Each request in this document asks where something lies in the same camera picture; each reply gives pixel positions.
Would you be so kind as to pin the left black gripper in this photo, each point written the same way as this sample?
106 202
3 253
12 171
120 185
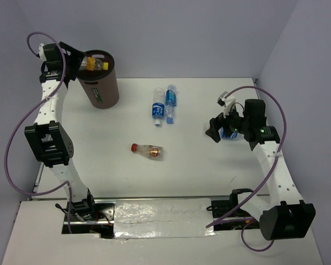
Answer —
75 57

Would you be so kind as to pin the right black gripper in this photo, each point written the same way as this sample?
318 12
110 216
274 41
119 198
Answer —
218 122

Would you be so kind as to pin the bottle with yellow cap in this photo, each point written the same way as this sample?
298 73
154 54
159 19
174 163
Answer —
93 64

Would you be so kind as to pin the crushed blue label bottle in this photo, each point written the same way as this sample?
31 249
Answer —
233 137

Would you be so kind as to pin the bottle with red cap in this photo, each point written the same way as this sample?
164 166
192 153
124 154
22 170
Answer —
150 152

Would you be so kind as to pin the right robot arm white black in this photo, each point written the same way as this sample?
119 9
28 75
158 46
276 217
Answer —
286 215

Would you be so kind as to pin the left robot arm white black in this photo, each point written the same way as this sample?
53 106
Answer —
47 138

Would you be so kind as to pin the brown cylindrical waste bin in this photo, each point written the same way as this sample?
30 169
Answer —
101 87

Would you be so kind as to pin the clear bottle blue cap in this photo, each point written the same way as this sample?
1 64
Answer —
170 103

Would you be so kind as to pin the blue label bottle white cap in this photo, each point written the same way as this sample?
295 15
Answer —
158 107

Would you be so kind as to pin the silver foil tape sheet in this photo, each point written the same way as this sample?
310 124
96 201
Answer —
162 218

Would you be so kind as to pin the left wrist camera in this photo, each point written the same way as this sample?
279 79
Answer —
41 53

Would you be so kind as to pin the aluminium mounting rail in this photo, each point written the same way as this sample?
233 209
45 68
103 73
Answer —
103 222

